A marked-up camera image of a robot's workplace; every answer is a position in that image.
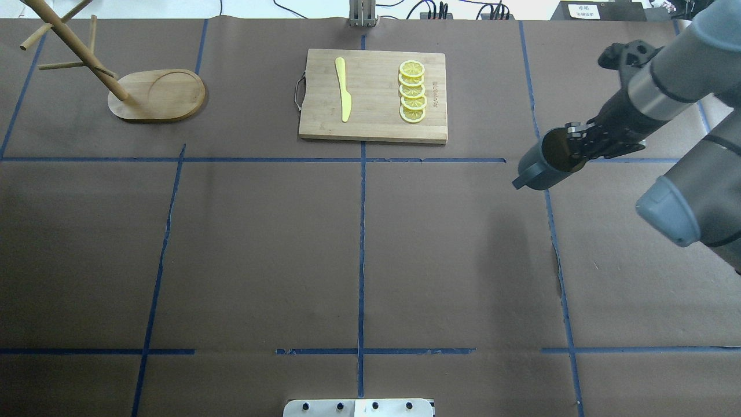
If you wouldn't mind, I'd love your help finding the bamboo cutting board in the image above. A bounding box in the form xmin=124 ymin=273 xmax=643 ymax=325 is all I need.
xmin=298 ymin=49 xmax=448 ymax=145

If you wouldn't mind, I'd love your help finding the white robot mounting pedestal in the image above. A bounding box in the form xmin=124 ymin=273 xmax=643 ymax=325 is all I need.
xmin=283 ymin=398 xmax=436 ymax=416

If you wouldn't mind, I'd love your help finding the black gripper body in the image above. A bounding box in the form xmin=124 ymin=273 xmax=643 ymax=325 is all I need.
xmin=586 ymin=87 xmax=655 ymax=159

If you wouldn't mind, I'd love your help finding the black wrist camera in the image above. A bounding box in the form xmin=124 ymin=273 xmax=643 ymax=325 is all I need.
xmin=597 ymin=39 xmax=663 ymax=71

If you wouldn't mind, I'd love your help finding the lemon slice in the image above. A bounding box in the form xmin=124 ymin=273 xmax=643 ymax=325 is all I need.
xmin=399 ymin=105 xmax=426 ymax=123
xmin=398 ymin=59 xmax=425 ymax=78
xmin=399 ymin=85 xmax=426 ymax=100
xmin=398 ymin=74 xmax=424 ymax=87
xmin=400 ymin=95 xmax=428 ymax=111

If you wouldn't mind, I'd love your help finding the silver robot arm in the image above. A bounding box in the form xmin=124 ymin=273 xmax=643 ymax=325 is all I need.
xmin=556 ymin=1 xmax=740 ymax=271

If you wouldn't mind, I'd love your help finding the teal ribbed mug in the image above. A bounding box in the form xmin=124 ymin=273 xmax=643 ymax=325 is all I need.
xmin=512 ymin=127 xmax=587 ymax=191

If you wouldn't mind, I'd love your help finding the wooden cup rack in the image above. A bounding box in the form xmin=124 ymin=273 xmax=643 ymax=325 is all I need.
xmin=19 ymin=1 xmax=207 ymax=122

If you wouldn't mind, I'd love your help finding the yellow plastic knife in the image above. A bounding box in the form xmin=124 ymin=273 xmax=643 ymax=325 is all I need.
xmin=335 ymin=56 xmax=352 ymax=122

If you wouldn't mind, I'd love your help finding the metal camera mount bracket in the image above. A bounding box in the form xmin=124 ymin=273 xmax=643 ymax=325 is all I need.
xmin=349 ymin=0 xmax=378 ymax=27

